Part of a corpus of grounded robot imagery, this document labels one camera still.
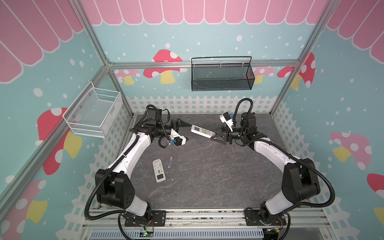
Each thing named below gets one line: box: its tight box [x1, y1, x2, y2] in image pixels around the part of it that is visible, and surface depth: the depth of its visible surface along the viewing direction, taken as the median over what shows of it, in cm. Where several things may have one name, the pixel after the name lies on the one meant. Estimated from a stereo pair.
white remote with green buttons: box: [152, 158, 167, 183], surface depth 91 cm
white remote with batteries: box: [190, 124, 216, 139], surface depth 74 cm
